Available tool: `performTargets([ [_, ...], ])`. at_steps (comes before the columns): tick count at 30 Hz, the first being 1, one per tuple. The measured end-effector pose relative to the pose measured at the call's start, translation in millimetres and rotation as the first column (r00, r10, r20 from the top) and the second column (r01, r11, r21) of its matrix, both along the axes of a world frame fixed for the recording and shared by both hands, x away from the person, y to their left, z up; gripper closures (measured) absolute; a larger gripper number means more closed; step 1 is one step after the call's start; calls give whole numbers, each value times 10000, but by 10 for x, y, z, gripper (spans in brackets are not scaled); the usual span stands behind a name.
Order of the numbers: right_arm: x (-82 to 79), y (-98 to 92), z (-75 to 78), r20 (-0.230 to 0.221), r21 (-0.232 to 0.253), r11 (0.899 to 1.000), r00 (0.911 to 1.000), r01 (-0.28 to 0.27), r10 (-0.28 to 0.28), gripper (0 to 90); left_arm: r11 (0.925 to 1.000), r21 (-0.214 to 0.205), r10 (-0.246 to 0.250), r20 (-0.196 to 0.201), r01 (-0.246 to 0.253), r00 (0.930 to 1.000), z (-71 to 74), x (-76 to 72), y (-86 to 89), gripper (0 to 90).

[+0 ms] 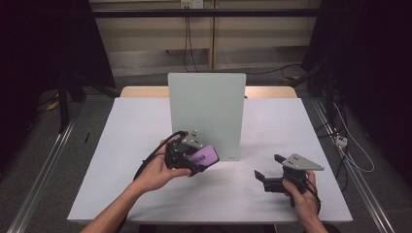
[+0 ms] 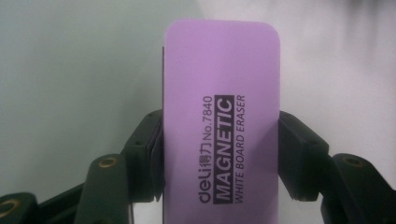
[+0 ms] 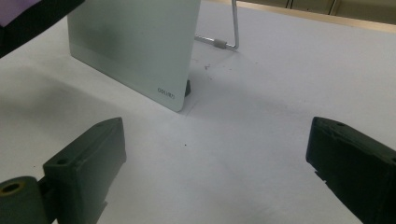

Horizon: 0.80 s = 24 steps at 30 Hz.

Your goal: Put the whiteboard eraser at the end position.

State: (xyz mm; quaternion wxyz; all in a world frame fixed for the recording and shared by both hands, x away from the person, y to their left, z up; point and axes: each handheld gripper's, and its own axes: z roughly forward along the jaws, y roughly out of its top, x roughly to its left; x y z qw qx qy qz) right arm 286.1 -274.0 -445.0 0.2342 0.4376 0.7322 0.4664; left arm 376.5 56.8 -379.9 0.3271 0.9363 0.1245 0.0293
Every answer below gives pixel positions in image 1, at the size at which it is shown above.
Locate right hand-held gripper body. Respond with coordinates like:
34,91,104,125
262,152,326,208

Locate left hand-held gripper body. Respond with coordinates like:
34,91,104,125
164,129,206,178

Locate purple whiteboard eraser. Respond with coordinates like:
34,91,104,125
187,144,221,168

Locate small glass whiteboard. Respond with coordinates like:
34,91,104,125
167,72,248,162

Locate person's left hand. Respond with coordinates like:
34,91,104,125
133,139,192,196

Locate person's right hand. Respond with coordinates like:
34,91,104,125
281,170,321,225

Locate white table mat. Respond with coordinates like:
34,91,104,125
66,96,354,225

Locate wooden table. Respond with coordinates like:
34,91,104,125
119,84,298,99

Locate black curtain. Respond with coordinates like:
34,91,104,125
0,0,117,174
300,0,412,187

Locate black horizontal bar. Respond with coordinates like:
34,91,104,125
91,8,323,18

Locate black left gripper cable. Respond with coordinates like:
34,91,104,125
132,129,189,183

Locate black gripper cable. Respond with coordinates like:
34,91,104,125
300,176,323,216
132,129,189,183

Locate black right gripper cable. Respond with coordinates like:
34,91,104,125
300,176,323,216

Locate white floor cable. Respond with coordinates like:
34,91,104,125
332,101,376,174

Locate metal floor rail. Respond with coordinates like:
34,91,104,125
310,96,396,233
6,108,83,233

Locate black floor cable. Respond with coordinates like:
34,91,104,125
226,63,303,77

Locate black hanging cables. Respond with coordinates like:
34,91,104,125
183,16,200,74

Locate wooden wall post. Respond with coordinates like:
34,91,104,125
208,0,218,71

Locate white wall socket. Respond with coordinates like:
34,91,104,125
180,0,205,10

